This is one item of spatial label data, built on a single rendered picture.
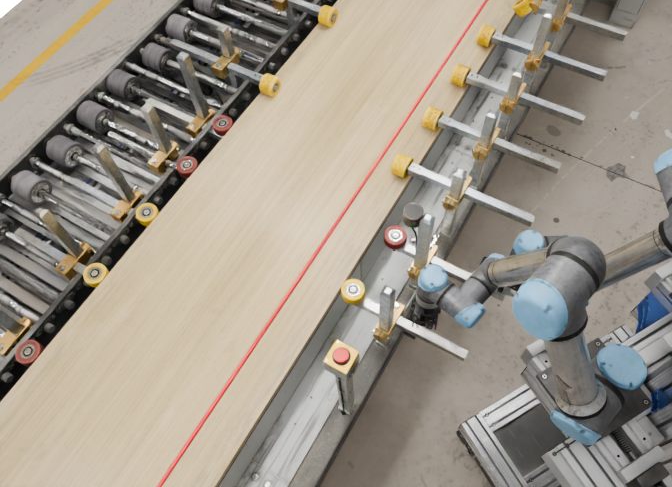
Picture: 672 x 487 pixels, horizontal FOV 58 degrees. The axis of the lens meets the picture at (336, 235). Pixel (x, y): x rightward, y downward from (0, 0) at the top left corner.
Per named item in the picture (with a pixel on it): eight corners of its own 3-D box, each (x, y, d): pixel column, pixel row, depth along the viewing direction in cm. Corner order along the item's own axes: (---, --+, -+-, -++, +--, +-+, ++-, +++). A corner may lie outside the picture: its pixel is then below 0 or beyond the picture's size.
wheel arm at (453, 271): (505, 295, 204) (508, 289, 201) (501, 303, 203) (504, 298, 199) (391, 240, 217) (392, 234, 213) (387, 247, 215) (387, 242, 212)
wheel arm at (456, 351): (467, 354, 196) (469, 350, 192) (462, 363, 195) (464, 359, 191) (351, 294, 208) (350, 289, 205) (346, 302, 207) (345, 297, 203)
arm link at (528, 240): (550, 251, 166) (519, 252, 167) (540, 269, 176) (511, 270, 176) (545, 227, 170) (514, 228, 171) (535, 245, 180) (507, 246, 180)
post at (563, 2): (544, 72, 277) (575, -18, 235) (541, 77, 275) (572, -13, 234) (537, 69, 278) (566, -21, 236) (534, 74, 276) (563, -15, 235)
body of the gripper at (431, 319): (410, 327, 181) (413, 312, 171) (414, 301, 185) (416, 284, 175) (436, 331, 180) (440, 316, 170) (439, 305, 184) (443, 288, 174)
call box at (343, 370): (360, 360, 162) (359, 351, 156) (347, 383, 160) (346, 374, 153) (337, 348, 164) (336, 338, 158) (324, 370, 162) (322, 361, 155)
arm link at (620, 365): (639, 378, 157) (661, 361, 146) (611, 416, 153) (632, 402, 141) (599, 347, 162) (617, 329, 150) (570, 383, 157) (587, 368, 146)
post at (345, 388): (356, 403, 201) (353, 361, 162) (349, 416, 199) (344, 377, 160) (344, 397, 202) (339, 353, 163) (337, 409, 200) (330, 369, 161)
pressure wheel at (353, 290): (361, 289, 211) (360, 274, 201) (368, 309, 207) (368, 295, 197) (339, 295, 210) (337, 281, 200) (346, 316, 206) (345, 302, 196)
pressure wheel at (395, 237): (409, 246, 218) (411, 230, 208) (399, 263, 215) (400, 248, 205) (389, 236, 221) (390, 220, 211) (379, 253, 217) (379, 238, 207)
